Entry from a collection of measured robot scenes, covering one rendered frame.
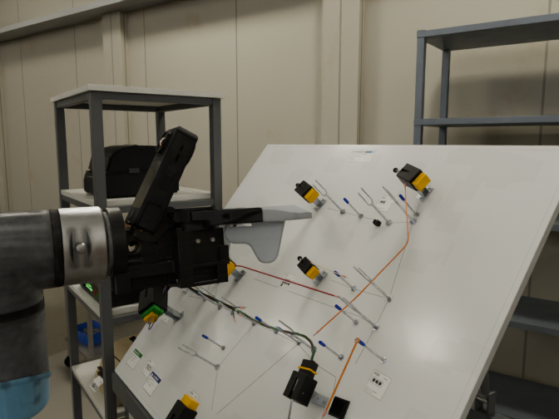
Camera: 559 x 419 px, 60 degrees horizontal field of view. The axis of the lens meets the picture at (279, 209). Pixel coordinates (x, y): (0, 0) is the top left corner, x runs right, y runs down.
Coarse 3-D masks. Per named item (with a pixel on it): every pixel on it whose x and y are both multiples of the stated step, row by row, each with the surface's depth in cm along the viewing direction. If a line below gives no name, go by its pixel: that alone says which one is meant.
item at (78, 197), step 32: (64, 96) 186; (96, 96) 161; (128, 96) 167; (160, 96) 174; (192, 96) 181; (224, 96) 187; (64, 128) 207; (96, 128) 162; (160, 128) 232; (64, 160) 209; (96, 160) 163; (64, 192) 204; (96, 192) 164; (192, 192) 197; (128, 320) 176
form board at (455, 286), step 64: (256, 192) 180; (384, 192) 134; (448, 192) 119; (512, 192) 107; (320, 256) 135; (384, 256) 120; (448, 256) 108; (512, 256) 98; (192, 320) 157; (320, 320) 121; (384, 320) 108; (448, 320) 98; (128, 384) 159; (192, 384) 138; (256, 384) 122; (320, 384) 109; (448, 384) 91
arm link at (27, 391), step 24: (24, 312) 43; (0, 336) 42; (24, 336) 43; (0, 360) 42; (24, 360) 43; (48, 360) 47; (0, 384) 42; (24, 384) 44; (48, 384) 47; (0, 408) 43; (24, 408) 44
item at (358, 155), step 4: (352, 152) 155; (356, 152) 154; (360, 152) 152; (364, 152) 151; (368, 152) 150; (372, 152) 148; (352, 156) 154; (356, 156) 152; (360, 156) 151; (364, 156) 149; (368, 156) 148; (372, 156) 147; (348, 160) 154; (352, 160) 152; (356, 160) 151; (360, 160) 150; (364, 160) 148; (368, 160) 147
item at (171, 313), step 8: (152, 288) 156; (160, 288) 159; (144, 296) 157; (152, 296) 153; (160, 296) 156; (144, 304) 153; (152, 304) 152; (160, 304) 154; (168, 312) 162; (176, 312) 163; (176, 320) 163
